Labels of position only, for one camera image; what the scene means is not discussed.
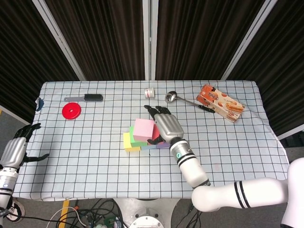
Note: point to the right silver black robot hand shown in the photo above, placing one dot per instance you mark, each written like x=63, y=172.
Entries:
x=169, y=128

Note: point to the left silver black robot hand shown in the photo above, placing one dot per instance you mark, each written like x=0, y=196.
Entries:
x=13, y=154

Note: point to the red foam cube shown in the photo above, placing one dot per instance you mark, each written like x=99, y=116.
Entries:
x=156, y=133

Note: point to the purple foam cube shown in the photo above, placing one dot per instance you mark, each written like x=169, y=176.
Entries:
x=162, y=146

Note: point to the pink foam cube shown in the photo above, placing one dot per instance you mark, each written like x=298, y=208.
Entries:
x=143, y=129

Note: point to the green foam cube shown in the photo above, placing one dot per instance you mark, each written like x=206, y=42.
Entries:
x=139, y=144

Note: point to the yellow foam cube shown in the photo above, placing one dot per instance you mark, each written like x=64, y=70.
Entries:
x=127, y=142

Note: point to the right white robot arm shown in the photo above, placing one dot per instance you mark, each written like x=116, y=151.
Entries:
x=194, y=171

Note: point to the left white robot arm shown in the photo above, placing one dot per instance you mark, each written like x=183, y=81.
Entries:
x=7, y=183

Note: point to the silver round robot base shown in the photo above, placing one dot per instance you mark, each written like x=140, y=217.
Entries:
x=147, y=213

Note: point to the light blue foam cube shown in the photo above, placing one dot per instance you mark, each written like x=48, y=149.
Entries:
x=148, y=147

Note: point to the white partition base bar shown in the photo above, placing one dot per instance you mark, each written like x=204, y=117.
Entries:
x=291, y=135
x=14, y=114

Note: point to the white black sneaker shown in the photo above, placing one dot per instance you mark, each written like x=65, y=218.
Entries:
x=16, y=211

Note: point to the orange biscuit box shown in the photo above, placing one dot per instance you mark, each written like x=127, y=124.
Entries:
x=221, y=99

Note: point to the blue tape scrap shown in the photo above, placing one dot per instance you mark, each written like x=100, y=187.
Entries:
x=40, y=102

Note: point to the red plastic disc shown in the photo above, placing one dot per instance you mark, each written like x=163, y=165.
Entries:
x=71, y=114

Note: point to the white black checkered tablecloth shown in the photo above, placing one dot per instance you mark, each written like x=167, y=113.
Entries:
x=107, y=173

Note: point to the grey brush black bristles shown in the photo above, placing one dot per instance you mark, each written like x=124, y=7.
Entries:
x=93, y=97

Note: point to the dark corrugated partition panel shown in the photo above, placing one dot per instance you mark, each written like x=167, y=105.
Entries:
x=202, y=35
x=102, y=35
x=285, y=71
x=19, y=59

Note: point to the green circuit board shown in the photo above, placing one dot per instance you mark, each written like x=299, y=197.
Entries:
x=109, y=221

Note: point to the white partition post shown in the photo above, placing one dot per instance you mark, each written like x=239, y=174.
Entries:
x=147, y=35
x=59, y=40
x=249, y=38

